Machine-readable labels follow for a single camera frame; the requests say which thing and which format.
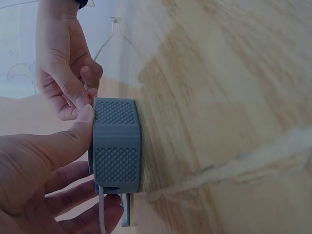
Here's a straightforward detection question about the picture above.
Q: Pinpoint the person's right hand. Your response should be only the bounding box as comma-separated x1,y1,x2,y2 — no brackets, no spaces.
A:
36,0,104,121

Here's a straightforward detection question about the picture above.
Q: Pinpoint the person's left hand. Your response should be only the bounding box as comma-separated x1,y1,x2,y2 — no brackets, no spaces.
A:
0,105,125,234

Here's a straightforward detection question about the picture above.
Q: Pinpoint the white charging cable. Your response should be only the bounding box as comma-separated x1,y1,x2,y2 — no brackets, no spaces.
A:
84,16,124,234

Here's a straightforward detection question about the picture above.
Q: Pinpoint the grey textured cable winder box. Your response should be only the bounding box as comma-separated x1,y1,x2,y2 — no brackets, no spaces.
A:
87,97,144,228

